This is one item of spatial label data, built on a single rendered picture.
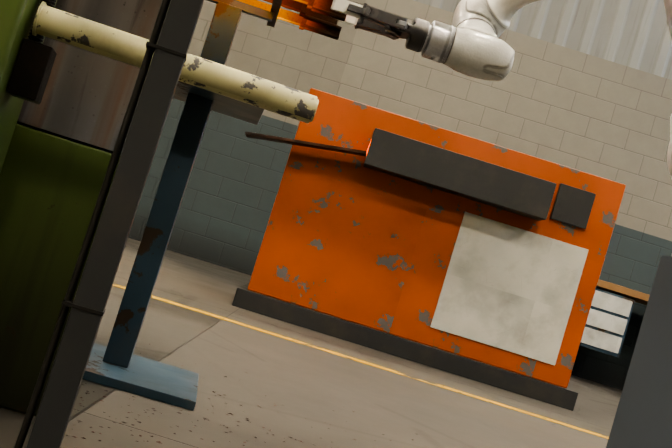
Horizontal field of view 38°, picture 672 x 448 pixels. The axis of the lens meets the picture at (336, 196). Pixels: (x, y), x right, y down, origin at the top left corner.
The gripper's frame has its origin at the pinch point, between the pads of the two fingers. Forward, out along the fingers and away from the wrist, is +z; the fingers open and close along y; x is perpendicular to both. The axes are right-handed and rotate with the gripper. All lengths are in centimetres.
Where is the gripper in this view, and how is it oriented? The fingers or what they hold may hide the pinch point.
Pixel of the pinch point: (342, 10)
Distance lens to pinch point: 229.7
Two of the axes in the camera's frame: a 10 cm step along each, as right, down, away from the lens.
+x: 3.0, -9.5, 0.6
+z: -9.5, -3.0, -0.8
